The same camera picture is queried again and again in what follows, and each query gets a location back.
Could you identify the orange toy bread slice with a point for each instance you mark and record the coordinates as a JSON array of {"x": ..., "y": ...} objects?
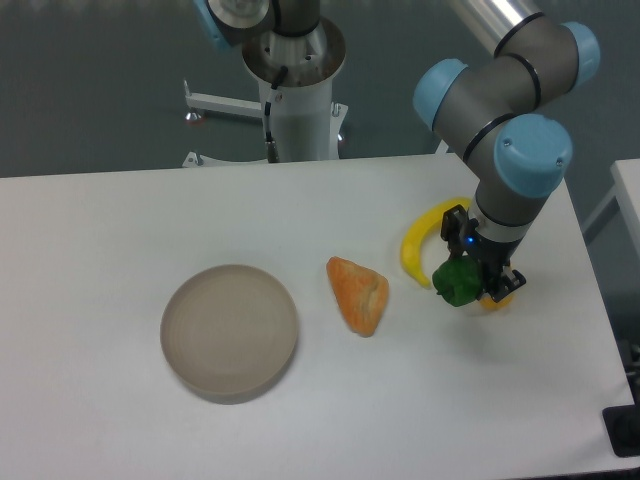
[{"x": 361, "y": 294}]

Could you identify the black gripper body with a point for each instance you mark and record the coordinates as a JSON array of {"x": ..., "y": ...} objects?
[{"x": 493, "y": 256}]

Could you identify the white side table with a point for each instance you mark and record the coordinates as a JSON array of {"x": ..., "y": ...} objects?
[{"x": 623, "y": 198}]

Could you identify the green toy pepper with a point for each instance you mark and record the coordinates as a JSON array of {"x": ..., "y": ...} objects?
[{"x": 458, "y": 281}]

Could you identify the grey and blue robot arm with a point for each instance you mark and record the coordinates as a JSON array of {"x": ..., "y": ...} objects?
[{"x": 489, "y": 116}]

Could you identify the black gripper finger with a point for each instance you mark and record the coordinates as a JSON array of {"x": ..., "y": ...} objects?
[
  {"x": 499, "y": 284},
  {"x": 454, "y": 231}
]

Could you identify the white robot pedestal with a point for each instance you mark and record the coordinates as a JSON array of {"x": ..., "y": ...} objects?
[{"x": 300, "y": 119}]

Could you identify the yellow toy under gripper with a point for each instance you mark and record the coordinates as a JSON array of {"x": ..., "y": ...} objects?
[{"x": 488, "y": 303}]

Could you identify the beige round plate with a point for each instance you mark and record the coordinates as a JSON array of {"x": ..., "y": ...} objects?
[{"x": 230, "y": 333}]

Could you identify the yellow toy banana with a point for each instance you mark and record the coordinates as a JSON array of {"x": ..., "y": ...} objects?
[{"x": 422, "y": 227}]

